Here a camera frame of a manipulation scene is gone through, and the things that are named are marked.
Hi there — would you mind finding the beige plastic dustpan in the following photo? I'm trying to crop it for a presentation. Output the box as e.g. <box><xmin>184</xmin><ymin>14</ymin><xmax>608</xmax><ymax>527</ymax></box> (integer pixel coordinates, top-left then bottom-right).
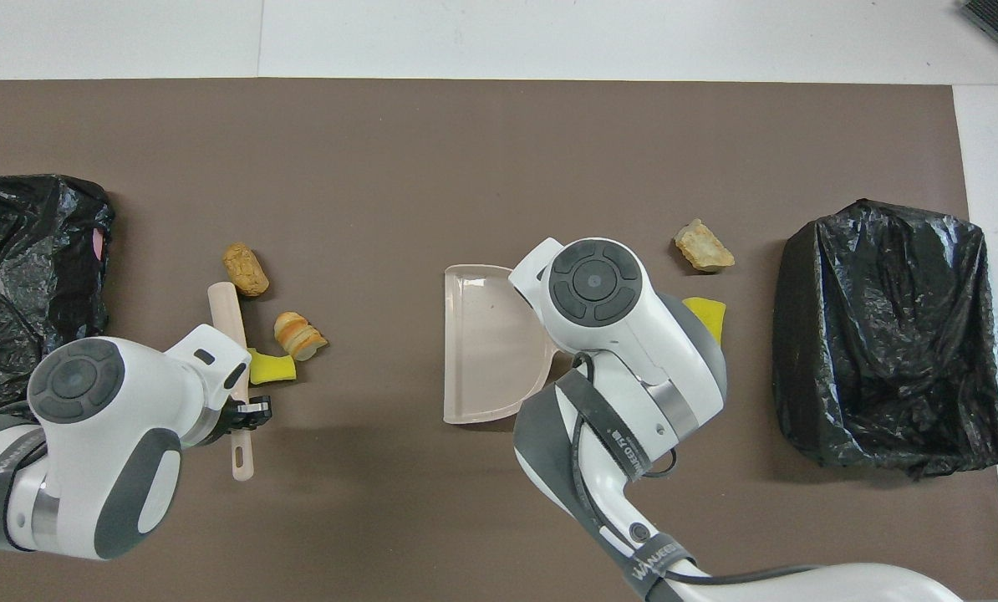
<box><xmin>443</xmin><ymin>264</ymin><xmax>560</xmax><ymax>426</ymax></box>

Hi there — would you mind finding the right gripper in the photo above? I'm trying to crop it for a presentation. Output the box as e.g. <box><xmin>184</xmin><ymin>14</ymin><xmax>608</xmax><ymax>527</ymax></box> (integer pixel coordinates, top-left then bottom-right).
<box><xmin>509</xmin><ymin>237</ymin><xmax>567</xmax><ymax>306</ymax></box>

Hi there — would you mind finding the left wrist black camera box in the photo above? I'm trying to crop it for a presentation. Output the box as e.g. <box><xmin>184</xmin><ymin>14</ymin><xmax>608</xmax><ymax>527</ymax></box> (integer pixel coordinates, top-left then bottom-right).
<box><xmin>230</xmin><ymin>398</ymin><xmax>273</xmax><ymax>430</ymax></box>

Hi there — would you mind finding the yellow sponge squarish piece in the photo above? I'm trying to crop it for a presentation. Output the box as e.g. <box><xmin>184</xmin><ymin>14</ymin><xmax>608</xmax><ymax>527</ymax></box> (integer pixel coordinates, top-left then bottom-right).
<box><xmin>683</xmin><ymin>296</ymin><xmax>727</xmax><ymax>345</ymax></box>

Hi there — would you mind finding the black bag bin pink spot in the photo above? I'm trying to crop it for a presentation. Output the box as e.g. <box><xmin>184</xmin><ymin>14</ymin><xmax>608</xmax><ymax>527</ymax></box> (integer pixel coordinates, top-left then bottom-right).
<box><xmin>0</xmin><ymin>174</ymin><xmax>116</xmax><ymax>423</ymax></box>

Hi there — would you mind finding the brown bread roll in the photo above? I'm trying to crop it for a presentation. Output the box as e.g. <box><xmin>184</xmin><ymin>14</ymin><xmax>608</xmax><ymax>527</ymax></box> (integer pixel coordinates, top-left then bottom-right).
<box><xmin>221</xmin><ymin>242</ymin><xmax>270</xmax><ymax>298</ymax></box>

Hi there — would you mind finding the yellow sponge notched piece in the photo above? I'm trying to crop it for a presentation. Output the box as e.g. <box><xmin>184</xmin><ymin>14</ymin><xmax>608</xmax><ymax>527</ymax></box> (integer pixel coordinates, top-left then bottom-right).
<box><xmin>247</xmin><ymin>348</ymin><xmax>297</xmax><ymax>385</ymax></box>

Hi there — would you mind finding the beige handled hand brush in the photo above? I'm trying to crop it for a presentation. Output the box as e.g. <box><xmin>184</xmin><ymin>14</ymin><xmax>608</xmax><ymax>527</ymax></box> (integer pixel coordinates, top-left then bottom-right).
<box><xmin>207</xmin><ymin>282</ymin><xmax>255</xmax><ymax>482</ymax></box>

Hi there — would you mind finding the striped orange bread piece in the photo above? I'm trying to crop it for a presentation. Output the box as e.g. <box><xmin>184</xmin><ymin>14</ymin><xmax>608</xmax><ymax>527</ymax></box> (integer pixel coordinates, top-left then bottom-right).
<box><xmin>273</xmin><ymin>311</ymin><xmax>329</xmax><ymax>362</ymax></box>

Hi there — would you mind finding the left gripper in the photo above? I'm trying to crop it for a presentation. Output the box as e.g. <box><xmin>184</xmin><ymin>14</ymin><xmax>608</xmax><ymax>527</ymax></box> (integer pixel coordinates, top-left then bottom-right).
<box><xmin>165</xmin><ymin>324</ymin><xmax>252</xmax><ymax>419</ymax></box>

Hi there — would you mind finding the black bag lined bin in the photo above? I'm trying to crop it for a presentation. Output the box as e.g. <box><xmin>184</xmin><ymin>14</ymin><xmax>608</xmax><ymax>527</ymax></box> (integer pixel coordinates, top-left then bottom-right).
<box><xmin>771</xmin><ymin>198</ymin><xmax>998</xmax><ymax>480</ymax></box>

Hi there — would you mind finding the brown table mat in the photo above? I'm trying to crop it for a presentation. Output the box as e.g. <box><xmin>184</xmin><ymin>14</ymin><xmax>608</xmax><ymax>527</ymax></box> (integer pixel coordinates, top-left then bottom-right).
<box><xmin>0</xmin><ymin>79</ymin><xmax>998</xmax><ymax>602</ymax></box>

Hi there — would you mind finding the pale crusty bread chunk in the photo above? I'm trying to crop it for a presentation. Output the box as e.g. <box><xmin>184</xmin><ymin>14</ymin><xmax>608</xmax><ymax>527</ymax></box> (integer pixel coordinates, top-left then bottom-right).
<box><xmin>675</xmin><ymin>219</ymin><xmax>736</xmax><ymax>273</ymax></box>

